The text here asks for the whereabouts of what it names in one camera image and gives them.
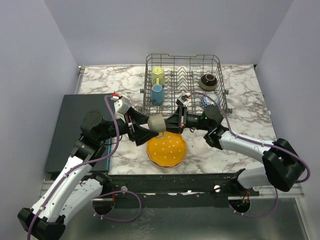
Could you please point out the dark network switch box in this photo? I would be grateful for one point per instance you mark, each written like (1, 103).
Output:
(67, 130)

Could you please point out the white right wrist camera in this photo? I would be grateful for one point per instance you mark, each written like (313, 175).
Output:
(184, 100)

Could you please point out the dark brown bowl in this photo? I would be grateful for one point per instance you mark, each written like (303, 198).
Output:
(208, 82)

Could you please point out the small grey cup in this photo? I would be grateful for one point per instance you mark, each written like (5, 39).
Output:
(156, 123)

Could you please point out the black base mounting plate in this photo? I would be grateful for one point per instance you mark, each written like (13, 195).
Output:
(172, 190)

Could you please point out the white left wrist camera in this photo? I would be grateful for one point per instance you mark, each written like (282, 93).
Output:
(121, 105)

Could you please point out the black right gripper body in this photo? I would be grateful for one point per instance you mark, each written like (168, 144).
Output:
(194, 121)

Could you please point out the orange polka dot plate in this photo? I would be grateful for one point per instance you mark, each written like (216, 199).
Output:
(167, 143)

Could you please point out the blue mug white inside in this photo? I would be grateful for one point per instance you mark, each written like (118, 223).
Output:
(157, 94)

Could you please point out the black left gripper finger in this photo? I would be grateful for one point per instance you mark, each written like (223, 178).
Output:
(138, 117)
(141, 135)

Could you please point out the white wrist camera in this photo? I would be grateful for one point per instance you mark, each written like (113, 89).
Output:
(121, 105)
(184, 100)

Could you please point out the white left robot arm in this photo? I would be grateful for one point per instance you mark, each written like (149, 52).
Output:
(48, 217)

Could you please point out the pale yellow mug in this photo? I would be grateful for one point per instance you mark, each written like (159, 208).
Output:
(158, 76)

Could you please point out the orange blue patterned bowl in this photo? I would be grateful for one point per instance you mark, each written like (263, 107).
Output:
(205, 101)

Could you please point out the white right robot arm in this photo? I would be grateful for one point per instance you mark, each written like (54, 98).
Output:
(281, 166)

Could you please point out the aluminium rail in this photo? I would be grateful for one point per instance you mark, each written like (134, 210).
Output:
(277, 190)

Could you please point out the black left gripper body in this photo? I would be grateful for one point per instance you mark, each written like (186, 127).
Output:
(123, 127)

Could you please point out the grey wire dish rack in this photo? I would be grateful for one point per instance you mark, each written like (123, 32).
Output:
(182, 75)

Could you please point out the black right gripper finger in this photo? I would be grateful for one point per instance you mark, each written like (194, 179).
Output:
(177, 119)
(175, 129)

